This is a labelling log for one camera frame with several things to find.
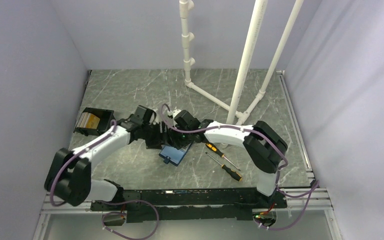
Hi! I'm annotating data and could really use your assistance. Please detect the upper yellow black screwdriver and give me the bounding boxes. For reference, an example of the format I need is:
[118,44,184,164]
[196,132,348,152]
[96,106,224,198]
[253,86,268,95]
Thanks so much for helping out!
[205,143,241,171]

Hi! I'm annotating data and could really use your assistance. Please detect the aluminium extrusion rail frame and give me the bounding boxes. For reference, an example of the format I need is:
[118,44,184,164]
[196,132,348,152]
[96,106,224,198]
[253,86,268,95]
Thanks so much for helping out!
[32,70,345,240]

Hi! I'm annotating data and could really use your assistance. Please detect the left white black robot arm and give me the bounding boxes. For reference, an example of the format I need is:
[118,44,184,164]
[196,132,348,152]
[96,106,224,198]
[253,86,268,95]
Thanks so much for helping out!
[44,105,166,210]

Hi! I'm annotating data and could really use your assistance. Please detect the yellow black screwdriver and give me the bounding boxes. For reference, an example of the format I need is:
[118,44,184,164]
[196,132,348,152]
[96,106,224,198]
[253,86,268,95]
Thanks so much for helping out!
[205,143,241,171]
[205,152,243,182]

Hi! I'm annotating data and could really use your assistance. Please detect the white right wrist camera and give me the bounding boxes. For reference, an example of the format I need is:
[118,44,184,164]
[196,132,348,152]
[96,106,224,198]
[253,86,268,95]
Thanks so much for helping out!
[167,109,182,119]

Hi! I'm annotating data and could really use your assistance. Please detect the dark blue card holder wallet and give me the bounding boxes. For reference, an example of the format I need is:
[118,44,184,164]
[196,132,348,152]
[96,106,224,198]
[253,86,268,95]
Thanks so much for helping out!
[158,143,192,167]

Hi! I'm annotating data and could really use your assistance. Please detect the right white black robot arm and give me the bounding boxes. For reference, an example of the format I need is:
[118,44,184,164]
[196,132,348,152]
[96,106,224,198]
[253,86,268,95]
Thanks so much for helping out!
[167,109,288,208]

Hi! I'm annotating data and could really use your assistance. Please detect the lower yellow black screwdriver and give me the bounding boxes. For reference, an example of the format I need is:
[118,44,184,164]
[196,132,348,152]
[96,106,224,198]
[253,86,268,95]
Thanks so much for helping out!
[205,152,243,182]

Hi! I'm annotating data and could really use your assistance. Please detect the black card storage box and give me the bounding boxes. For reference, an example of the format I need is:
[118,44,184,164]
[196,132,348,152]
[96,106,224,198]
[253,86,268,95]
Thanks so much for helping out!
[73,107,115,136]

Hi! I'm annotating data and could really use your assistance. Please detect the white PVC pipe frame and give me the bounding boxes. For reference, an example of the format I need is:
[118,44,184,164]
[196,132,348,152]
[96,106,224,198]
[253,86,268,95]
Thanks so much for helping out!
[178,0,304,125]

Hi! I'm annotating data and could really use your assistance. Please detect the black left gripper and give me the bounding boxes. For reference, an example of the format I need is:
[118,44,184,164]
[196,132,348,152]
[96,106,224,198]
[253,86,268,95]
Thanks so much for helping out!
[141,120,173,150]

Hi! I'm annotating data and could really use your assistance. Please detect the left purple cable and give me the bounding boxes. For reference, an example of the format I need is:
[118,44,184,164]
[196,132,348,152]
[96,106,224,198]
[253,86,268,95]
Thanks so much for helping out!
[48,119,160,240]

